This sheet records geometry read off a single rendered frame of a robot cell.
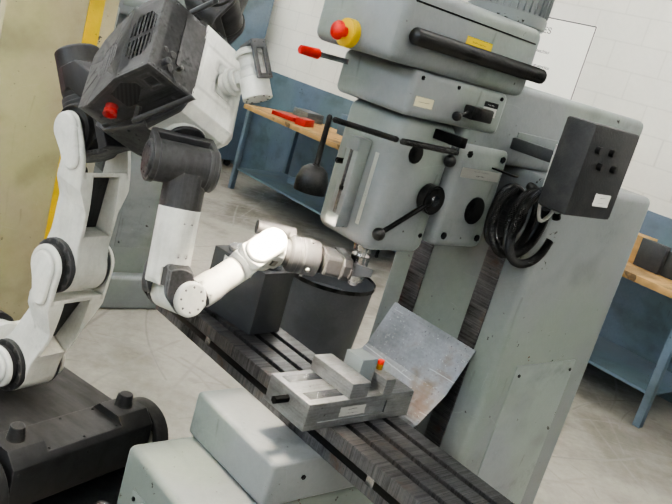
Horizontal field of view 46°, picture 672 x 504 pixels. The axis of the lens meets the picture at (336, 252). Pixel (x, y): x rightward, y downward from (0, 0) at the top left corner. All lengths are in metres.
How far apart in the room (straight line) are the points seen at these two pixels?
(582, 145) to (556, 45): 5.00
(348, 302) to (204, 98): 2.24
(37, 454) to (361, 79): 1.20
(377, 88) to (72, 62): 0.76
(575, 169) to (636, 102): 4.54
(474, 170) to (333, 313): 2.03
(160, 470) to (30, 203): 1.71
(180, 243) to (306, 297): 2.20
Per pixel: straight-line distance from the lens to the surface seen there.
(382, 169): 1.78
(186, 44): 1.78
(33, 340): 2.25
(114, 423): 2.32
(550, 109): 2.12
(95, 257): 2.12
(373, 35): 1.68
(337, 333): 3.92
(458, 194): 1.93
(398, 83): 1.74
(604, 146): 1.87
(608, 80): 6.50
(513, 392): 2.28
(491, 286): 2.14
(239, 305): 2.26
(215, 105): 1.79
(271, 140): 9.15
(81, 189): 2.02
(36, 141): 3.33
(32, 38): 3.24
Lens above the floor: 1.74
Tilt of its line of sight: 14 degrees down
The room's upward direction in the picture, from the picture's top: 16 degrees clockwise
